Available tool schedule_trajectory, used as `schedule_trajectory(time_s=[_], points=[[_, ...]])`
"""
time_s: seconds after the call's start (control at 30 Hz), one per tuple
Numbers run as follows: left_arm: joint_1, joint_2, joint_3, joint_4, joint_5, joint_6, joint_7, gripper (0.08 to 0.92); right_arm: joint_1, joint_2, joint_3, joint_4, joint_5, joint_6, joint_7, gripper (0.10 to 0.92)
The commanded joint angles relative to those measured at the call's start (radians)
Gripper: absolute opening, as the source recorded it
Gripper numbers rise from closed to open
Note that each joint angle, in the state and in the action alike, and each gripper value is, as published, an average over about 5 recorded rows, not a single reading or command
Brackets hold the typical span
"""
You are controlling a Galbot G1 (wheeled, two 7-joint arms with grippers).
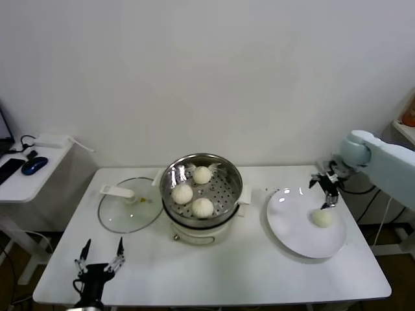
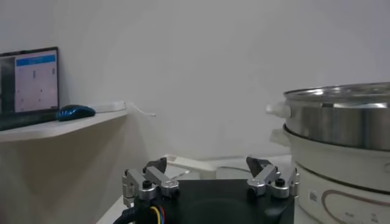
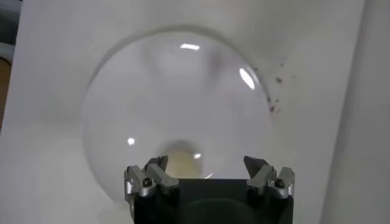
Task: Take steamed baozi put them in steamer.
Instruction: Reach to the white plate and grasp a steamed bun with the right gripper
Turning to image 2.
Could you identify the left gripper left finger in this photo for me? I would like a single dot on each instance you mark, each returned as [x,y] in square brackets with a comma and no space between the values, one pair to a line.
[146,184]

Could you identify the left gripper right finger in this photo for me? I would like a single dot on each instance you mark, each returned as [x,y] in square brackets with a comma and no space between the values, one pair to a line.
[274,181]

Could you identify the stainless steel steamer basket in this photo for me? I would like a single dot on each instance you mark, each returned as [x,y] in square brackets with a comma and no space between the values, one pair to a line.
[335,128]

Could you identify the white electric cooker pot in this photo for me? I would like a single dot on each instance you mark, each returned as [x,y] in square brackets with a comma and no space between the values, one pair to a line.
[335,164]

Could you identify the blue computer mouse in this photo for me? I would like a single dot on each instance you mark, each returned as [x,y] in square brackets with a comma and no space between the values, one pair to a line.
[74,112]

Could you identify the white side table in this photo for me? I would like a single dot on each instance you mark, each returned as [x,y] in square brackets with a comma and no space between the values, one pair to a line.
[61,128]

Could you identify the black laptop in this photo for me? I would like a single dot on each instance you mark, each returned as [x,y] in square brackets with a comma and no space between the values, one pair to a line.
[36,85]

